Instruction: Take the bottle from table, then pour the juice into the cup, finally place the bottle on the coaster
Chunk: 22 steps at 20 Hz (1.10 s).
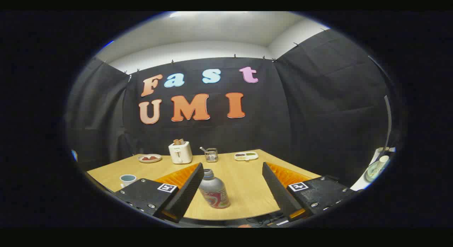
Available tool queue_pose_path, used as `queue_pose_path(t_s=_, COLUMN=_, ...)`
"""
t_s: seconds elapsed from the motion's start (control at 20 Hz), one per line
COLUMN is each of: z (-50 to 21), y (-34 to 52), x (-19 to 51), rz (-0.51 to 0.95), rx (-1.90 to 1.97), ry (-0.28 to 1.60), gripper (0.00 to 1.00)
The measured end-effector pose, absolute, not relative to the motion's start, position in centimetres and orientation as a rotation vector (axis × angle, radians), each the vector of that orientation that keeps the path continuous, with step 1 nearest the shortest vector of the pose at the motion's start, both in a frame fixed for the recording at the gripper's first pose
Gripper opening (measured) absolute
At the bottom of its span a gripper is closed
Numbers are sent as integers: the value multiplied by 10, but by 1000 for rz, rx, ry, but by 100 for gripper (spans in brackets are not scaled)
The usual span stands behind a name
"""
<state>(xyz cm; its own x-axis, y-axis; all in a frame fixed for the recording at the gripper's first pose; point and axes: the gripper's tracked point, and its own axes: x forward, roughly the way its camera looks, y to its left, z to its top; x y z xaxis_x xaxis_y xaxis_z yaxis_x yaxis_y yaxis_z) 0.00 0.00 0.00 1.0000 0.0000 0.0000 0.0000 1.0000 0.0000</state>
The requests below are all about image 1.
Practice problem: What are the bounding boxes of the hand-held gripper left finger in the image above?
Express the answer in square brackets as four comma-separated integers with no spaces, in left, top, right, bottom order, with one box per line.
[114,162,205,224]

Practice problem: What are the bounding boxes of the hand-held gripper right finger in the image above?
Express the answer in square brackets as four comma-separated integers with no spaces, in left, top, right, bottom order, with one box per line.
[262,161,358,223]

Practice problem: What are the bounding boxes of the silver juice bottle pink label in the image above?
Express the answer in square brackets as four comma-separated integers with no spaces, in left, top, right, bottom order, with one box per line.
[198,168,231,209]

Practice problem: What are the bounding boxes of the white cup blue inside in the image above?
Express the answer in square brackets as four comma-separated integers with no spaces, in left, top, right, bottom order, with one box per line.
[119,174,137,188]

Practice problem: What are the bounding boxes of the wooden table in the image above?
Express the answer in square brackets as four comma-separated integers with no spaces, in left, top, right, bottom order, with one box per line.
[87,149,322,221]

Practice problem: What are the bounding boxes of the white toaster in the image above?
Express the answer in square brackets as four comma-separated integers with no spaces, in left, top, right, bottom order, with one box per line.
[168,141,193,165]

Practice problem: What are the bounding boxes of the white divided tray with food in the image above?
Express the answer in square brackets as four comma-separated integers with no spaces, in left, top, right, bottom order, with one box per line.
[234,151,259,161]

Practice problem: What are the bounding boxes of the small plate with red food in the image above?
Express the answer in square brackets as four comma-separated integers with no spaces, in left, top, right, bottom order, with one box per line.
[137,154,162,163]

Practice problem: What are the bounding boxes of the black backdrop cloth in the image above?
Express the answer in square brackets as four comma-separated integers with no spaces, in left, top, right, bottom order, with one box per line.
[65,29,391,187]

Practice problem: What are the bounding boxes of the white side table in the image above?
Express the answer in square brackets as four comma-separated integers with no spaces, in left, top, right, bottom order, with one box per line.
[350,147,396,191]

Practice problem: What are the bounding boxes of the green plate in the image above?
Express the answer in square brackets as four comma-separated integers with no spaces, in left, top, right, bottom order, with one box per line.
[365,161,384,183]

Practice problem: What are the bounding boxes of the black cables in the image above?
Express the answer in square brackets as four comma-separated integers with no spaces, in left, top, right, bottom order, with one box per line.
[246,213,283,228]

